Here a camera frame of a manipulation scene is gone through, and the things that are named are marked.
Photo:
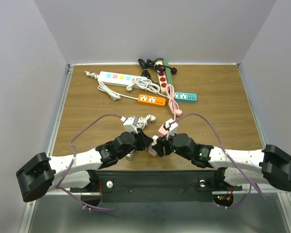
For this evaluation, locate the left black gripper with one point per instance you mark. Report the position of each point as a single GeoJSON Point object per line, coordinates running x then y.
{"type": "Point", "coordinates": [143, 141]}

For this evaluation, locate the pink power strip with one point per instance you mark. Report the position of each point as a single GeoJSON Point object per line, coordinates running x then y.
{"type": "Point", "coordinates": [152, 151]}

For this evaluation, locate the pink cube socket adapter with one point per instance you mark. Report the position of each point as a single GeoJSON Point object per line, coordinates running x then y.
{"type": "Point", "coordinates": [162, 129]}

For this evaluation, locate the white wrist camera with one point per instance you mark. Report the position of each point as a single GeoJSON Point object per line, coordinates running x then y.
{"type": "Point", "coordinates": [171, 127]}
{"type": "Point", "coordinates": [130, 123]}

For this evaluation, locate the white multicolour power strip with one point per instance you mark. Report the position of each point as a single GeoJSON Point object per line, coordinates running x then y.
{"type": "Point", "coordinates": [117, 79]}

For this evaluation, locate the white cube socket adapter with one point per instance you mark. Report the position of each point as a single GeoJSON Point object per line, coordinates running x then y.
{"type": "Point", "coordinates": [155, 137]}

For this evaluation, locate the beige red power strip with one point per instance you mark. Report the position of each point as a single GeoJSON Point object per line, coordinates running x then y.
{"type": "Point", "coordinates": [161, 76]}

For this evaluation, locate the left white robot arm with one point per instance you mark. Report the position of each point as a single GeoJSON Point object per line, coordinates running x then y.
{"type": "Point", "coordinates": [42, 173]}

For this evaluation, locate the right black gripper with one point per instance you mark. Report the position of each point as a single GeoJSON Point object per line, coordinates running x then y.
{"type": "Point", "coordinates": [162, 142]}

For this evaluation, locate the orange power strip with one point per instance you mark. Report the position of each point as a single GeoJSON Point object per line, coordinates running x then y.
{"type": "Point", "coordinates": [151, 101]}

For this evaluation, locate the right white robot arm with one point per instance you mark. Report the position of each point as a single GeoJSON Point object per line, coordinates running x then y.
{"type": "Point", "coordinates": [270, 165]}

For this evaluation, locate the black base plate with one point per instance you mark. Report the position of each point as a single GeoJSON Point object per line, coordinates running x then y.
{"type": "Point", "coordinates": [156, 186]}

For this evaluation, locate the green power strip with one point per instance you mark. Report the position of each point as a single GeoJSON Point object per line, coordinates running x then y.
{"type": "Point", "coordinates": [168, 72]}

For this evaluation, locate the white usb charger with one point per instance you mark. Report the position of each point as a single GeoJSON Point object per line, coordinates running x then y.
{"type": "Point", "coordinates": [129, 156]}

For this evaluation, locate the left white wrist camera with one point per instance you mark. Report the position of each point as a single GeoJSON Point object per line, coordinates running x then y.
{"type": "Point", "coordinates": [130, 123]}

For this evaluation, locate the teal power strip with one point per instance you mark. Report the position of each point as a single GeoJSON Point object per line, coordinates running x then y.
{"type": "Point", "coordinates": [185, 97]}

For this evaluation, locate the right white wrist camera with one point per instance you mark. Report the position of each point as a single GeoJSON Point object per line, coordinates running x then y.
{"type": "Point", "coordinates": [171, 127]}

